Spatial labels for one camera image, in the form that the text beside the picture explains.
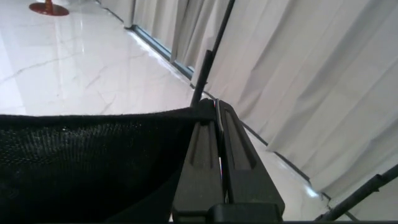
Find window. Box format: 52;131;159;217
129;24;195;80

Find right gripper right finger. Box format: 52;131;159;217
217;99;285;206

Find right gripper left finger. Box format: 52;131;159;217
172;99;284;222

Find black clothes rack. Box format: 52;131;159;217
190;0;398;222

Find red round stand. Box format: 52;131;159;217
29;0;70;16

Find black garment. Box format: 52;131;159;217
0;107;216;224

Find white curtain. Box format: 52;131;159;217
170;0;398;218

